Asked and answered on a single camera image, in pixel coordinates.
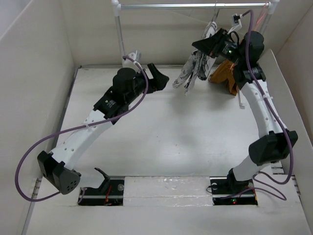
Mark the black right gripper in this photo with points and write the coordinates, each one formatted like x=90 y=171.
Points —
x=212 y=45

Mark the white metal clothes rack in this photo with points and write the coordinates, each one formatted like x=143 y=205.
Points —
x=164 y=36

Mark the grey wire hanger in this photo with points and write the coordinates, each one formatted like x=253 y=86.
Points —
x=216 y=12

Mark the pink wire hanger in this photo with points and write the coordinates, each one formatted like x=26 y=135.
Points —
x=261 y=15

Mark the brown hanging garment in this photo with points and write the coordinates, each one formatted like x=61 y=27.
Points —
x=224 y=74

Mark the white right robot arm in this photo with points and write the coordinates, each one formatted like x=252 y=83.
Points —
x=275 y=141

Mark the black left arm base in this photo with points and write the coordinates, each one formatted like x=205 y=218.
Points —
x=109 y=193

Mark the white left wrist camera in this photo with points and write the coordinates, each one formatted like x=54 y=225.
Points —
x=134 y=55

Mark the white cardboard panel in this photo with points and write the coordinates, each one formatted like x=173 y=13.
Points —
x=288 y=112

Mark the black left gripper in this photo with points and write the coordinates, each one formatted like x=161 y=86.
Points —
x=159 y=82

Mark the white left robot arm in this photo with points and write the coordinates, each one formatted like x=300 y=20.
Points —
x=57 y=166

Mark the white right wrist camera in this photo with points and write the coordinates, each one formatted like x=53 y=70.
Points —
x=236 y=22

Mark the newspaper print trousers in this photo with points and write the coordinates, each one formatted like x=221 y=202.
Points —
x=198 y=66

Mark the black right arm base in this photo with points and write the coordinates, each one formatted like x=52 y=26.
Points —
x=227 y=191

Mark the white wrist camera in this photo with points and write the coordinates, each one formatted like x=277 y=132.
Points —
x=134 y=55
x=236 y=22

